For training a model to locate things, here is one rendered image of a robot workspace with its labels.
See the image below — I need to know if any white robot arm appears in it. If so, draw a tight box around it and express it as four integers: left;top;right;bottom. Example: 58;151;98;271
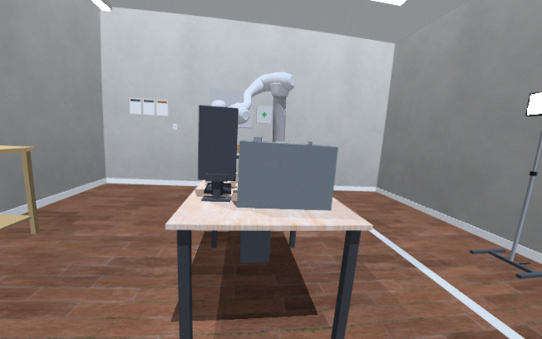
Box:
229;72;295;142

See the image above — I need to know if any grey tool chest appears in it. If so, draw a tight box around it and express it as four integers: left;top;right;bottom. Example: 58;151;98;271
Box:
237;140;338;210

